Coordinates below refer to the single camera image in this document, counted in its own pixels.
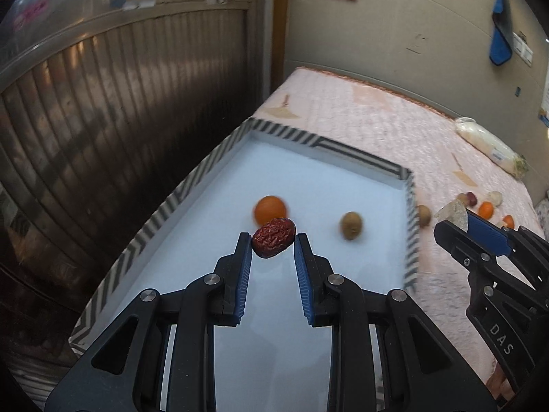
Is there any white wall switch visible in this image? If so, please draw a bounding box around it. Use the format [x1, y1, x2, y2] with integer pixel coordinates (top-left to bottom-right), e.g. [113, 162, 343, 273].
[512, 32, 535, 67]

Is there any white tray with striped rim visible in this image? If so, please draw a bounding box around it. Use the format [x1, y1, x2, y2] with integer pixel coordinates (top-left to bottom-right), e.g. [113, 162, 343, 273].
[69, 118, 421, 412]

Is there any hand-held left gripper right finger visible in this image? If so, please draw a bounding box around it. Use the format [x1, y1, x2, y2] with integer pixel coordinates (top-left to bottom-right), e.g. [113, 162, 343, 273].
[294, 232, 498, 412]

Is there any brown kiwi fruit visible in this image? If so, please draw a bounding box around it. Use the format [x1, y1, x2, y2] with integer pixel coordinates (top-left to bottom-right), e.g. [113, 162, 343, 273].
[340, 211, 364, 241]

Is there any metal roller shutter door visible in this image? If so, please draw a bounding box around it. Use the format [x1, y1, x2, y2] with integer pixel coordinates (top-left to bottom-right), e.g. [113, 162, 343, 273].
[0, 0, 275, 396]

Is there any pink quilted bed cover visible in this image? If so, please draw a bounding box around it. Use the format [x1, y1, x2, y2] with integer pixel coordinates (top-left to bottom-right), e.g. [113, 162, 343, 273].
[251, 66, 549, 396]

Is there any blue hanging cloth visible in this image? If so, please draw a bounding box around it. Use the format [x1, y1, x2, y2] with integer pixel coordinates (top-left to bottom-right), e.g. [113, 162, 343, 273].
[490, 0, 514, 67]

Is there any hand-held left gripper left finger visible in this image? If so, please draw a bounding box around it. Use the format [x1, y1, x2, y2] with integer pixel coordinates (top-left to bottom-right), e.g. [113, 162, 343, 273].
[45, 232, 254, 412]

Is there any wooden door frame strip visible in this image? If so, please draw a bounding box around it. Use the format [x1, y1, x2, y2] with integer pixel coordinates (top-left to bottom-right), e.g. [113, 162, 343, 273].
[272, 0, 293, 89]

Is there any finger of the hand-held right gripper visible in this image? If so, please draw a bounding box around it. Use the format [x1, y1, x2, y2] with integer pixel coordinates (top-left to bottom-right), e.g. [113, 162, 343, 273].
[433, 220, 507, 278]
[467, 211, 549, 267]

